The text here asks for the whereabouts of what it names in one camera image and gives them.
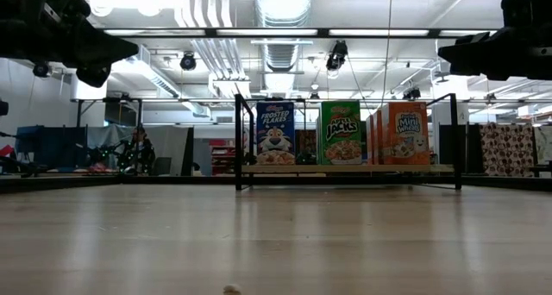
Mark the green Apple Jacks cereal box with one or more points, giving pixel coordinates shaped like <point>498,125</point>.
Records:
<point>340,135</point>

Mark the small white crumb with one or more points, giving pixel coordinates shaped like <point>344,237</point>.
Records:
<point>232,288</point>

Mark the person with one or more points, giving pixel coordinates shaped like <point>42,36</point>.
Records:
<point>139,146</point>

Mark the red storage bins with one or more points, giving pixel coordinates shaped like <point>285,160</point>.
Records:
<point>222,157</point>

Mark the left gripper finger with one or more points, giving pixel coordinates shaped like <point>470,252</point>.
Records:
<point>103,49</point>

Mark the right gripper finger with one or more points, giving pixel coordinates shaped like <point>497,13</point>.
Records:
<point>491,55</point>

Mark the patterned curtain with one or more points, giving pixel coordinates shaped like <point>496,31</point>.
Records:
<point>544,144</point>
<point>506,150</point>

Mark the blue Frosted Flakes cereal box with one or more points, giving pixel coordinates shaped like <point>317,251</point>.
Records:
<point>276,135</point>

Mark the silver ventilation duct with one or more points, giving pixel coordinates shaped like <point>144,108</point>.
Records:
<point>282,10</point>

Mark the black metal table frame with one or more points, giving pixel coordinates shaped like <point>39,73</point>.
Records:
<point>64,183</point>

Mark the black ceiling spotlight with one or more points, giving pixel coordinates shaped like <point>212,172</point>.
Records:
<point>412,93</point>
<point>42,70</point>
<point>337,58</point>
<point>188,62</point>

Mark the wooden shelf black metal frame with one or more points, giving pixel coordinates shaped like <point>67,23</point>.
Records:
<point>302,168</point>

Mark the orange Mini Wheats cereal box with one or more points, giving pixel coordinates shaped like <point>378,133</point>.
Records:
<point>405,135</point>
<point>369,142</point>
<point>377,139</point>

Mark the blue grey partition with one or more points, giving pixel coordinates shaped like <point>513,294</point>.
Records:
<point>52,146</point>

